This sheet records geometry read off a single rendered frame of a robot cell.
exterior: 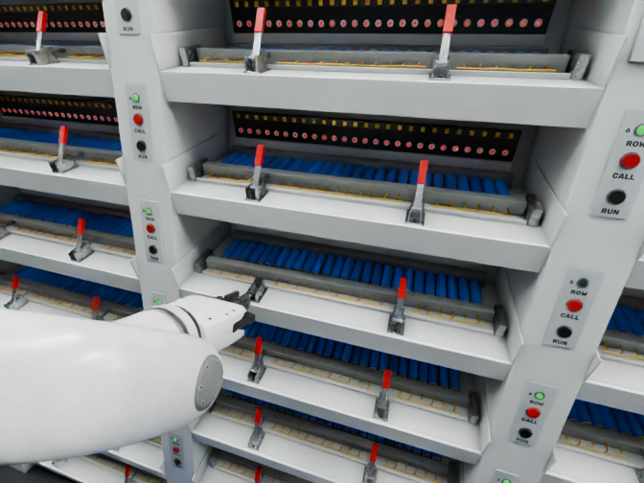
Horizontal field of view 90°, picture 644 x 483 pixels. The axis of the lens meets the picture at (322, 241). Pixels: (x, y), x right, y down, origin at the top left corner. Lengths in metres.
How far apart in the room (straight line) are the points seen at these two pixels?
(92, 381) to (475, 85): 0.48
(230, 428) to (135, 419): 0.66
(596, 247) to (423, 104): 0.29
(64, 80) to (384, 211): 0.61
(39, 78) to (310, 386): 0.78
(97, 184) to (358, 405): 0.66
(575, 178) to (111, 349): 0.51
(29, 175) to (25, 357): 0.68
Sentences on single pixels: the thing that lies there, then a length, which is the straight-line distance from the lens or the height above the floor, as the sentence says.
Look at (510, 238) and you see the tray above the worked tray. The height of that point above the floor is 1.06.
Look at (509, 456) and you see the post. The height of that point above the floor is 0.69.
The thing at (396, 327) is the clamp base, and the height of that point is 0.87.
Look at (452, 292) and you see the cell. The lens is 0.65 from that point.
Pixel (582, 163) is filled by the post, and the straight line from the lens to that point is 0.51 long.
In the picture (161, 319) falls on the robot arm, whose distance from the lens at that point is 0.40.
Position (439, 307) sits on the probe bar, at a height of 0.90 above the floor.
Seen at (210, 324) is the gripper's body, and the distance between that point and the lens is 0.44.
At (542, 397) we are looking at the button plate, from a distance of 0.65.
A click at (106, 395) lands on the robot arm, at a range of 0.26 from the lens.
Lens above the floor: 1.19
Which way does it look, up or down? 20 degrees down
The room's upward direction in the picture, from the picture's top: 4 degrees clockwise
